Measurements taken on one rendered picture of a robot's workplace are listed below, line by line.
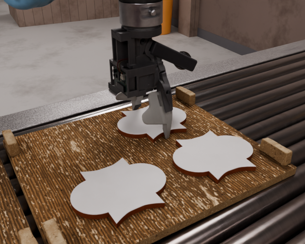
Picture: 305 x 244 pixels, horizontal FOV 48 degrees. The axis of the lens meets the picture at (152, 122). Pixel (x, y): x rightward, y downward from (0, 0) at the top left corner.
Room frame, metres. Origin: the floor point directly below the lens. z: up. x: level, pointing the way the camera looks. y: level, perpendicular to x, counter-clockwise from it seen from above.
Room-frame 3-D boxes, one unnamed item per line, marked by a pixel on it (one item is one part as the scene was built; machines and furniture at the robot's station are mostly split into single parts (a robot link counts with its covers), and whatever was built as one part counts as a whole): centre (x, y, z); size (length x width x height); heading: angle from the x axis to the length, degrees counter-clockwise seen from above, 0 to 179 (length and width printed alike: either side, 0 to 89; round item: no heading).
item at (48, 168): (0.51, 0.02, 0.93); 0.41 x 0.35 x 0.02; 121
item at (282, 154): (0.50, -0.22, 0.95); 0.06 x 0.02 x 0.03; 31
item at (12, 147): (0.52, 0.26, 0.95); 0.06 x 0.02 x 0.03; 31
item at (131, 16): (0.60, 0.02, 1.16); 0.08 x 0.08 x 0.05
